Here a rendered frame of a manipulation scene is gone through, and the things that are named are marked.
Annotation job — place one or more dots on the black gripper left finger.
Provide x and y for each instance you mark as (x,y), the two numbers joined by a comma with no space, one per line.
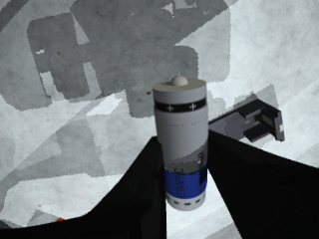
(134,209)

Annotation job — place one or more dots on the white and blue battery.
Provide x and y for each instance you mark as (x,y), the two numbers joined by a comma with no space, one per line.
(181,123)

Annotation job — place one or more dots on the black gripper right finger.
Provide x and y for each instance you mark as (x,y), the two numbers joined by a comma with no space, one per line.
(268,196)

